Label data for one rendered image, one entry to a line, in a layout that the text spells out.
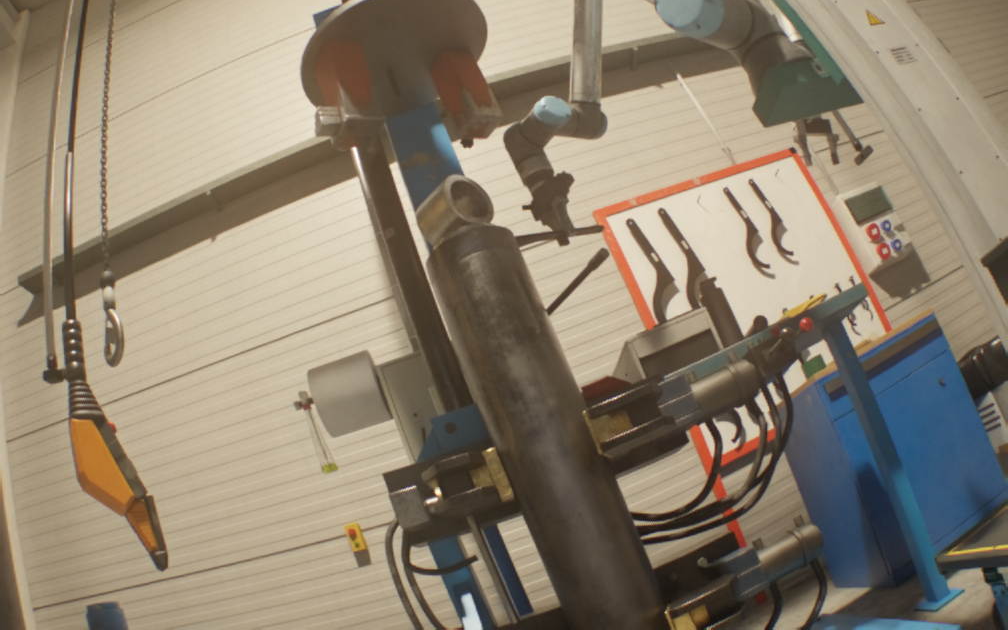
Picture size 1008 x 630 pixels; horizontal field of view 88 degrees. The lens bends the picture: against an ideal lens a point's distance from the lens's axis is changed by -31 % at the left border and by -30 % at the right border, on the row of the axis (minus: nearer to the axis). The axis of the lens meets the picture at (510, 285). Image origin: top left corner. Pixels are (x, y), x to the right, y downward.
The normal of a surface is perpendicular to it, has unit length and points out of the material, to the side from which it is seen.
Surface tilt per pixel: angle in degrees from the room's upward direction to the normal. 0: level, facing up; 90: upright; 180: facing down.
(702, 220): 90
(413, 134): 90
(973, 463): 90
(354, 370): 79
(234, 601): 90
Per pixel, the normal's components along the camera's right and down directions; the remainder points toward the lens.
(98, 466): 0.65, -0.51
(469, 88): 0.48, -0.51
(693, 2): -0.75, 0.12
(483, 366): -0.61, -0.09
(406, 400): -0.02, -0.39
